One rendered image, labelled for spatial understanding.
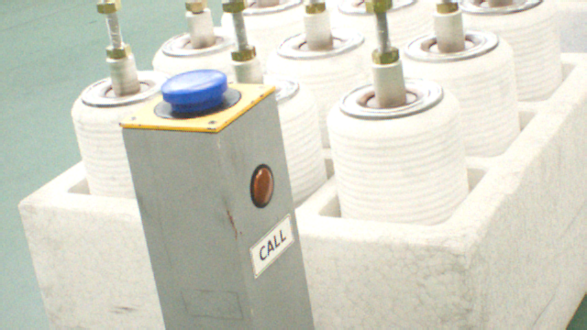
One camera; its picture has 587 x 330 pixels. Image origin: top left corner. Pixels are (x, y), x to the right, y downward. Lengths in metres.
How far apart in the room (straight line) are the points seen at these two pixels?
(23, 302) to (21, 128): 0.55
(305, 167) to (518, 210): 0.16
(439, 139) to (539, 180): 0.13
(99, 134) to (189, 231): 0.25
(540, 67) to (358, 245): 0.29
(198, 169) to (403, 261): 0.19
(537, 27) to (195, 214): 0.43
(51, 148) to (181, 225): 0.94
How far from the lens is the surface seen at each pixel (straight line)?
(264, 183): 0.72
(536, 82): 1.05
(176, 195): 0.71
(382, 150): 0.83
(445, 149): 0.84
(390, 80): 0.84
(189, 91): 0.70
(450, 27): 0.95
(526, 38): 1.03
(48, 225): 0.99
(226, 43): 1.05
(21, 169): 1.60
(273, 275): 0.74
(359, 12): 1.08
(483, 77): 0.93
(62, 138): 1.68
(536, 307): 0.96
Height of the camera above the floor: 0.54
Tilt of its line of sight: 22 degrees down
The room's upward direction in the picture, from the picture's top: 9 degrees counter-clockwise
